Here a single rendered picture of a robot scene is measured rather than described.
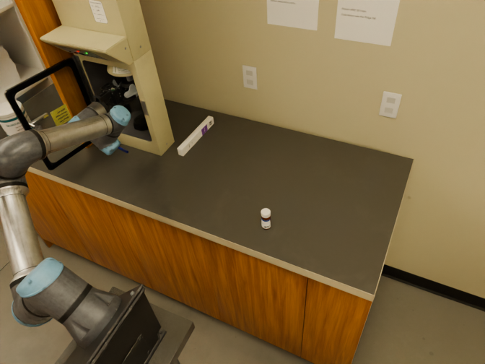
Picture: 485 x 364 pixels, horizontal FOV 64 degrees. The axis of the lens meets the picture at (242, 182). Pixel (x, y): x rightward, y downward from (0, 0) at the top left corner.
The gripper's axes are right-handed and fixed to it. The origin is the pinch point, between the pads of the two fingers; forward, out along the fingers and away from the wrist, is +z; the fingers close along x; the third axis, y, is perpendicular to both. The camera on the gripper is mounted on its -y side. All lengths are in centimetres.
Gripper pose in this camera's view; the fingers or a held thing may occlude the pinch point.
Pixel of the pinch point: (132, 87)
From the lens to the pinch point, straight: 182.4
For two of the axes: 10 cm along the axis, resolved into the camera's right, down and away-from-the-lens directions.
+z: 4.4, -6.6, 6.1
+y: -0.7, -7.0, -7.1
